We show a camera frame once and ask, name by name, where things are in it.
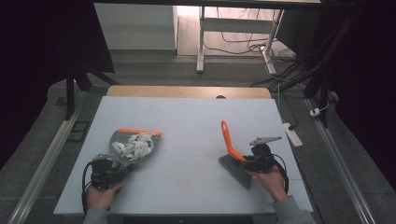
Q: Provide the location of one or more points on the white desk frame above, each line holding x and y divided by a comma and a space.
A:
200, 46

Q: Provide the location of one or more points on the pile of white paper scraps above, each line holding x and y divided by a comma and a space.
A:
137, 147

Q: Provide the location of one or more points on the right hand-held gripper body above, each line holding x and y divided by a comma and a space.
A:
261, 158

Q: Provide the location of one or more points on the white cabinet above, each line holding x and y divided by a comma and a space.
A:
137, 28

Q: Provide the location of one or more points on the aluminium rail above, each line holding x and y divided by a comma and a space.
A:
339, 161
43, 168

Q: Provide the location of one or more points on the white power strip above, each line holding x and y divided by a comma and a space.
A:
292, 135

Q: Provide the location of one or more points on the white plug adapter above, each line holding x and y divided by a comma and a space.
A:
315, 112

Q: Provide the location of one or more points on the black stand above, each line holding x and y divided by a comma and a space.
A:
323, 77
70, 93

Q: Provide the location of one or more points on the black rectangular frame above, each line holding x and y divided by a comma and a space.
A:
70, 132

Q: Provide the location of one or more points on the wooden table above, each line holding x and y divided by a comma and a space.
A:
171, 92

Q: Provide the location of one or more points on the grey dustpan with orange edge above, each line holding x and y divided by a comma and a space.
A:
116, 139

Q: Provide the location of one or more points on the person's right hand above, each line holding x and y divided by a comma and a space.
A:
272, 183

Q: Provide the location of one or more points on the person's left hand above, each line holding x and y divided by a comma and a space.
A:
101, 197

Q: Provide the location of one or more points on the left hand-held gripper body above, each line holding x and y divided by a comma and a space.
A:
104, 172

